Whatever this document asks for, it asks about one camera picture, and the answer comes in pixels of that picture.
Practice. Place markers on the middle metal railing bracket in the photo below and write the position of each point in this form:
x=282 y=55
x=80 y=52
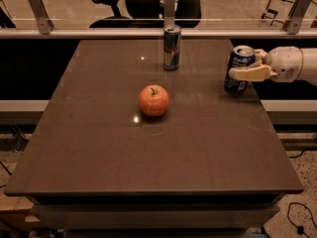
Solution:
x=169 y=6

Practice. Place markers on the red apple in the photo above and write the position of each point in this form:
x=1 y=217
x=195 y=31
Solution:
x=153 y=100

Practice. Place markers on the black office chair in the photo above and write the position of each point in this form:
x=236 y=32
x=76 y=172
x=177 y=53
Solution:
x=147 y=13

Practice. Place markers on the glass railing panel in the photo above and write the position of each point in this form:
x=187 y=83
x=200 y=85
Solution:
x=215 y=14

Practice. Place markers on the left metal railing bracket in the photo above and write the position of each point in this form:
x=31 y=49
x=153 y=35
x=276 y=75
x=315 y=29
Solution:
x=44 y=23

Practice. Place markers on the blue pepsi can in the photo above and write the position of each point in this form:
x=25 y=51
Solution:
x=240 y=56

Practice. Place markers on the yellow black cart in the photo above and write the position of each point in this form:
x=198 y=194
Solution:
x=277 y=11

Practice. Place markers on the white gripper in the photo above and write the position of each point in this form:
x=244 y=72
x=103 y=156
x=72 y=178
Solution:
x=284 y=63

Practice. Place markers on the brown table with drawers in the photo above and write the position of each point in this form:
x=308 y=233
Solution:
x=97 y=162

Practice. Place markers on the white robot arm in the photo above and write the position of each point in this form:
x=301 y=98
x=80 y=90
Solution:
x=308 y=71

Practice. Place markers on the metal railing bracket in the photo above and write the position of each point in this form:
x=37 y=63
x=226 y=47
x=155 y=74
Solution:
x=292 y=24
x=169 y=6
x=44 y=23

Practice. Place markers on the silver blue energy drink can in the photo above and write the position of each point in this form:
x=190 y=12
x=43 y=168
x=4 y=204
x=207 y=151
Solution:
x=171 y=47

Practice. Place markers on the right metal railing bracket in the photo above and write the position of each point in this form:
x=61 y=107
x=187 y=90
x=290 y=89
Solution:
x=292 y=24

